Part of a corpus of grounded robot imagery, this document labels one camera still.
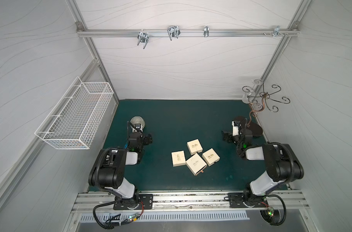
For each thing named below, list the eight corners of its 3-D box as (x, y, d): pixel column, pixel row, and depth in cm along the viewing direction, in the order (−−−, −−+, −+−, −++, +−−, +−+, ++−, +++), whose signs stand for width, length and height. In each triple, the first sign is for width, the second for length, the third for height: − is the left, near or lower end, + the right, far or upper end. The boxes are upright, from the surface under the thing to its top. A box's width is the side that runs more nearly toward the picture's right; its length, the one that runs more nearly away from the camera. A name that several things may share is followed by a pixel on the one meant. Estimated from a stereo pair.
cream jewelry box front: (195, 178, 83) (196, 176, 80) (185, 163, 88) (185, 161, 86) (207, 168, 86) (208, 166, 84) (196, 155, 92) (197, 153, 89)
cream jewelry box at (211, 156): (209, 166, 87) (210, 164, 84) (201, 155, 91) (202, 153, 89) (219, 160, 89) (220, 157, 87) (211, 149, 94) (212, 147, 92)
